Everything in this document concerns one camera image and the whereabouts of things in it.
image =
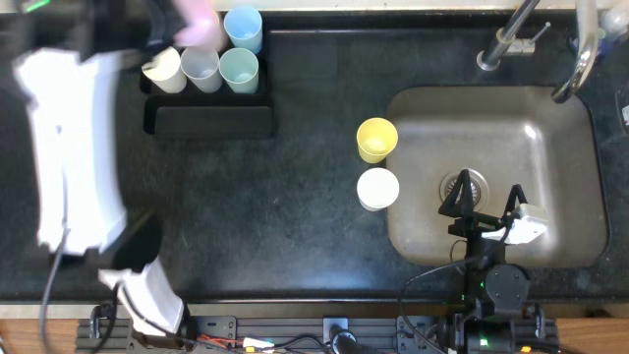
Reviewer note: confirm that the black tray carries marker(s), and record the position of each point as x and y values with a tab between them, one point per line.
211	123

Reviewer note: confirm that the blue cup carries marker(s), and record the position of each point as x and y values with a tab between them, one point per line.
243	27

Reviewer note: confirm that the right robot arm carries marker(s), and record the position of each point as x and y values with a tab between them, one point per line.
506	287

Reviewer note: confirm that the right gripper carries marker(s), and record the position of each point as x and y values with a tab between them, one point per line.
467	226

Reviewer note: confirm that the steel sink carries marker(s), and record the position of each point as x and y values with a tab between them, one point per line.
540	147

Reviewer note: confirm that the white cup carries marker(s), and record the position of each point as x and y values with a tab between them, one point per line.
377	189
164	71

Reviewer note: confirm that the mounting rail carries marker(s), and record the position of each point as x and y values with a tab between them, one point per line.
285	329

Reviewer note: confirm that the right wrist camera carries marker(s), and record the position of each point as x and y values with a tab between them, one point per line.
526	223

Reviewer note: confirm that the blue soap bottle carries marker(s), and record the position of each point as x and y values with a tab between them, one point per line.
616	22

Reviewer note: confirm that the yellow cup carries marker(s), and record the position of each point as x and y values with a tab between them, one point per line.
377	140

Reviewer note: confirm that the steel tap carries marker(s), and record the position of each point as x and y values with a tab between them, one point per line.
506	37

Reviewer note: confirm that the grey cup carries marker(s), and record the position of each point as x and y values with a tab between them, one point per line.
201	69

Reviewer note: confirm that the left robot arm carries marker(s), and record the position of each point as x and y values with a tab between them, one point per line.
78	147

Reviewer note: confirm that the green cup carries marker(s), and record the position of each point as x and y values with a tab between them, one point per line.
239	70

